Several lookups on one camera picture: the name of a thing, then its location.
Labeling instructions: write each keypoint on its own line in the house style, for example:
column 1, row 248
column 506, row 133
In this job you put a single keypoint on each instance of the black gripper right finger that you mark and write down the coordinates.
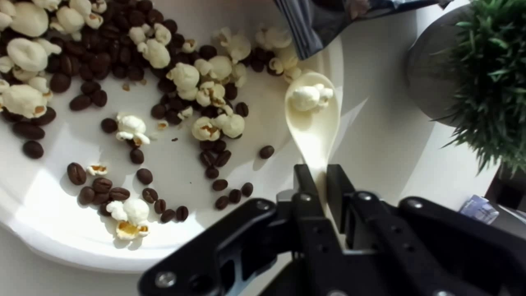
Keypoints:
column 396, row 240

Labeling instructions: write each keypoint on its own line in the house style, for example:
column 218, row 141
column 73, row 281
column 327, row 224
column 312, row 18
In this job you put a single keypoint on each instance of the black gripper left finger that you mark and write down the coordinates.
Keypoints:
column 307, row 235

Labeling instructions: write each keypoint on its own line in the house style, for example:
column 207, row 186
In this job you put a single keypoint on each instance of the white plastic spoon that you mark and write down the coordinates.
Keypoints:
column 313, row 137

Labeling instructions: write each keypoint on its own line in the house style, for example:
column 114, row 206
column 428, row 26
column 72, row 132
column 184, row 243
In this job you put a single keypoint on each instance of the small blue packet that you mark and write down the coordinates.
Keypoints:
column 479, row 209

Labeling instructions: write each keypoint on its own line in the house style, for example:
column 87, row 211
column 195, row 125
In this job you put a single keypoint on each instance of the green potted plant grey pot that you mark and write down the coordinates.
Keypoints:
column 494, row 82

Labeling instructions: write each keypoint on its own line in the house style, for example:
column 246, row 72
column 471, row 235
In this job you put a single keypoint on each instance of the popcorn and coffee bean mix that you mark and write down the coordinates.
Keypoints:
column 182, row 76

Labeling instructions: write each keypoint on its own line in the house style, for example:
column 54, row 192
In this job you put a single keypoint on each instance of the black snack packet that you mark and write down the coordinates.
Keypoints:
column 318, row 26

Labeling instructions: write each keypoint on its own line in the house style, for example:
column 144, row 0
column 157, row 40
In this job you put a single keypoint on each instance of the white round plate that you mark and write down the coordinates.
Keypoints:
column 55, row 235

